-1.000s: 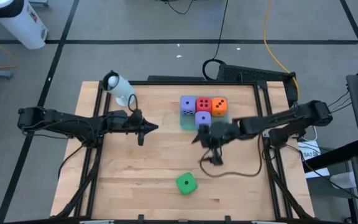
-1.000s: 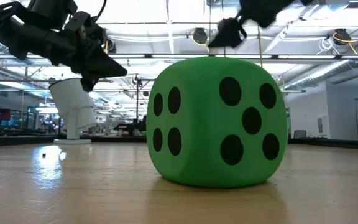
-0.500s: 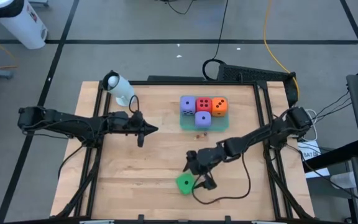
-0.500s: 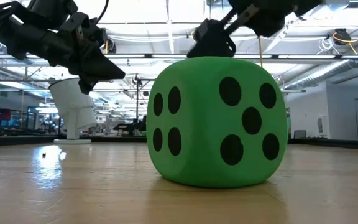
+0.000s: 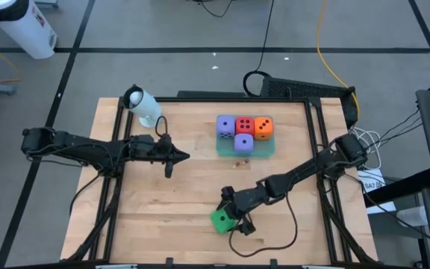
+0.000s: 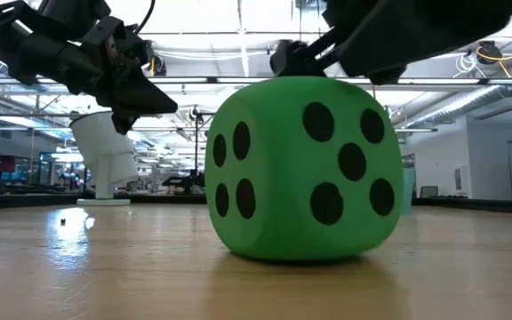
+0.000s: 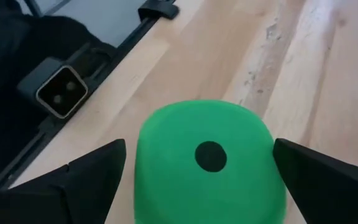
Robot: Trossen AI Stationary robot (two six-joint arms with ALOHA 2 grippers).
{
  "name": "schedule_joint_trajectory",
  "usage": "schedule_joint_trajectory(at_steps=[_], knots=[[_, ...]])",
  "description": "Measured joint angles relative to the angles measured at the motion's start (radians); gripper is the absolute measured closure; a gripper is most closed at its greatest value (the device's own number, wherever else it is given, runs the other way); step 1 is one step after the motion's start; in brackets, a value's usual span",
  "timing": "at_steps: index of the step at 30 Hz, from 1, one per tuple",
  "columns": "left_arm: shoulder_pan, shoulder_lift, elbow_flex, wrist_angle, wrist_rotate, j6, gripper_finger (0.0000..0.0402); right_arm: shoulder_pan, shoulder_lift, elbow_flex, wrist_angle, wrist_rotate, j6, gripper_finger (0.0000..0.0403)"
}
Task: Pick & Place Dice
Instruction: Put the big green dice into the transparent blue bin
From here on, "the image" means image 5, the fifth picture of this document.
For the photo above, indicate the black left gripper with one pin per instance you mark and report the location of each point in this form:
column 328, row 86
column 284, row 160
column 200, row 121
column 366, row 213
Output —
column 146, row 149

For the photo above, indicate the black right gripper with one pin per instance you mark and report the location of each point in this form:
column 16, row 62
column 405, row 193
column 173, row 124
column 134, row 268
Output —
column 245, row 201

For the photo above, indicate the green foam die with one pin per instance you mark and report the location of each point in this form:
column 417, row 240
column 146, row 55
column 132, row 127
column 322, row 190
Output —
column 220, row 222

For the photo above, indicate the purple foam die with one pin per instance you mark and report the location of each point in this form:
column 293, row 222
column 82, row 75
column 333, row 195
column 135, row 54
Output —
column 244, row 143
column 225, row 125

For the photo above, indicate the red foam die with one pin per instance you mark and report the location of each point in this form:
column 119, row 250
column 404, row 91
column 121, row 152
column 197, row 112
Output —
column 245, row 125

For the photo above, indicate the orange foam die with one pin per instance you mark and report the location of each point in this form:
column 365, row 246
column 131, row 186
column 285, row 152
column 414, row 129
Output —
column 263, row 127

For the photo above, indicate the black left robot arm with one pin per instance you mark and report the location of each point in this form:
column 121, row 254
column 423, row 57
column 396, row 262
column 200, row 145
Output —
column 80, row 147

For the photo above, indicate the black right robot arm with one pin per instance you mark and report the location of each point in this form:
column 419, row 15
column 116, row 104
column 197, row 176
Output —
column 312, row 168

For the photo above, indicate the black clamp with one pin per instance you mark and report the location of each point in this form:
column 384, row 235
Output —
column 273, row 263
column 169, row 263

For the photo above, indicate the teal translucent plastic bin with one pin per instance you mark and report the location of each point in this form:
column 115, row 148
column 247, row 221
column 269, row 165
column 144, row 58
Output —
column 265, row 149

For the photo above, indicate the white paper label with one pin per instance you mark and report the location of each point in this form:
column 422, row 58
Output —
column 373, row 185

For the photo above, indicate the large white cylinder black band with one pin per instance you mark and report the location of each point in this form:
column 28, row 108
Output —
column 24, row 26

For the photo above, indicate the white cylindrical camera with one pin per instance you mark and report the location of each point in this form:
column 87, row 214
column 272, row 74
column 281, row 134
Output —
column 146, row 104

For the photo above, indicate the black aluminium table frame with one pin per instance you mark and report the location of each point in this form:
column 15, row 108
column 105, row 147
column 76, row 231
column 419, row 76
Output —
column 237, row 99

